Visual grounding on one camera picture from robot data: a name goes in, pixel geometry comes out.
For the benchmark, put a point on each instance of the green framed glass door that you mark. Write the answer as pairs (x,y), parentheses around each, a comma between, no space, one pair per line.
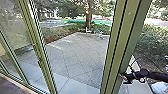
(133,33)

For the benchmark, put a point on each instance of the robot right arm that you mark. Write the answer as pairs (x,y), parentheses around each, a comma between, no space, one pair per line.
(159,76)

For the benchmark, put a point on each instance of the metal outdoor chair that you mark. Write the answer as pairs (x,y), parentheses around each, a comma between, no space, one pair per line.
(88,30)
(101,34)

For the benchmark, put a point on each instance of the tree outside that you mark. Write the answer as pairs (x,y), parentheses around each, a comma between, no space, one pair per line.
(88,15)

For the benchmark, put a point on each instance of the green bushes outside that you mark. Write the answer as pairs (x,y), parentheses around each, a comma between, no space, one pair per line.
(153,41)

